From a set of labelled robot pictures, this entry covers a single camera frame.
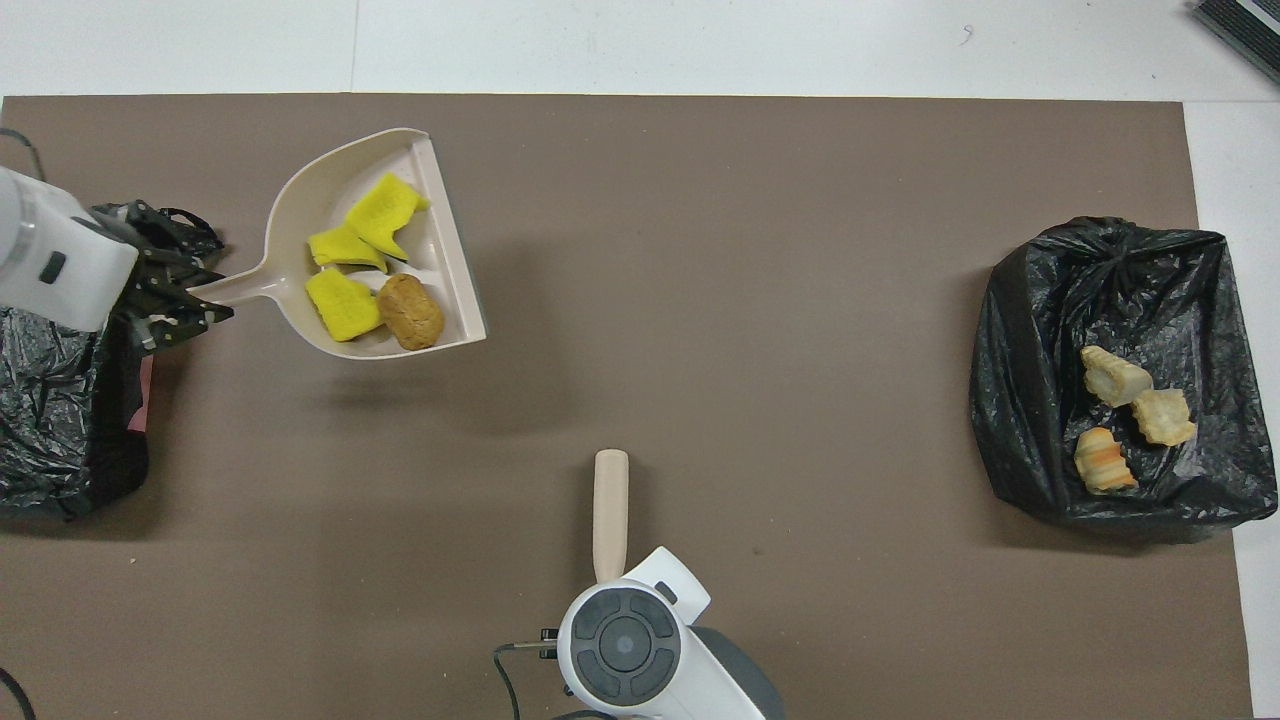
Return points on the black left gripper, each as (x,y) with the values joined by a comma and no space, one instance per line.
(148,290)

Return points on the beige plastic dustpan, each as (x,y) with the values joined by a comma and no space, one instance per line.
(300,200)

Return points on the brown fried nugget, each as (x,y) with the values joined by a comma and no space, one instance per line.
(411,312)

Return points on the beige brush with black bristles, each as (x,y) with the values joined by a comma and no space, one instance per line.
(611,510)

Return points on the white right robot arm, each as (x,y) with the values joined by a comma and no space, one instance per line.
(640,650)

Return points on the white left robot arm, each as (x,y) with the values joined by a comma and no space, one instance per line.
(50,250)

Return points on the pink plastic bin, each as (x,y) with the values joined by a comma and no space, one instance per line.
(145,390)

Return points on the black bag over pink bin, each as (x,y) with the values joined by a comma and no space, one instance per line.
(50,420)

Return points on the black trash bag bin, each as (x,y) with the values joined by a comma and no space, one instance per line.
(1050,300)

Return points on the brown table mat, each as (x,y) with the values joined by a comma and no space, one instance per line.
(700,250)

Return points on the dark ribbed device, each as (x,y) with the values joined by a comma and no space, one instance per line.
(1245,30)

